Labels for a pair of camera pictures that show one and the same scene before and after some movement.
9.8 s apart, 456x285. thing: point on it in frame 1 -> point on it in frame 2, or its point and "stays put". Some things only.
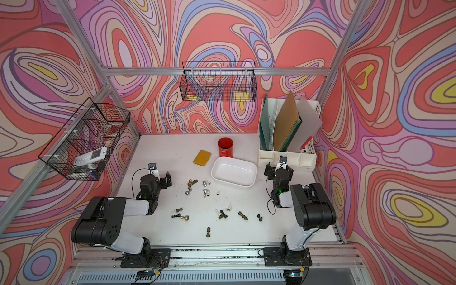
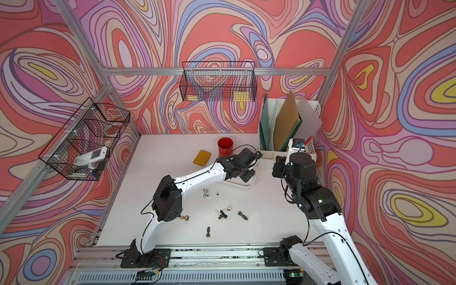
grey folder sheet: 310,123 stays put
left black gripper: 163,185 -> 251,173
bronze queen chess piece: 243,216 stays put
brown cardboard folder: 285,122 stays put
